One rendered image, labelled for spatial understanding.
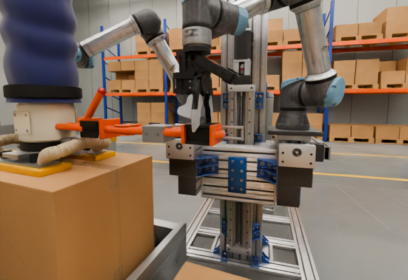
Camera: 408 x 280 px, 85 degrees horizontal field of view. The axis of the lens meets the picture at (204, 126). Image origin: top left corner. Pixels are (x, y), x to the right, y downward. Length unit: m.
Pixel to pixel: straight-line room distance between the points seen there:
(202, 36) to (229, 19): 0.10
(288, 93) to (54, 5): 0.93
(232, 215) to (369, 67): 7.43
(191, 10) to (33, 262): 0.75
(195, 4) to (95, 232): 0.67
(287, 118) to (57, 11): 0.95
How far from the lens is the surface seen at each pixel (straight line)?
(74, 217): 0.70
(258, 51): 1.28
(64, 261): 0.73
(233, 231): 1.38
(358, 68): 8.22
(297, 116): 1.07
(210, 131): 0.52
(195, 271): 0.97
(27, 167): 0.84
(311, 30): 0.96
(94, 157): 0.89
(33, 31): 0.90
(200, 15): 0.59
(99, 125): 0.72
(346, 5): 9.95
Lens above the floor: 1.15
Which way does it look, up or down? 6 degrees down
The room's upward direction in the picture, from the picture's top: straight up
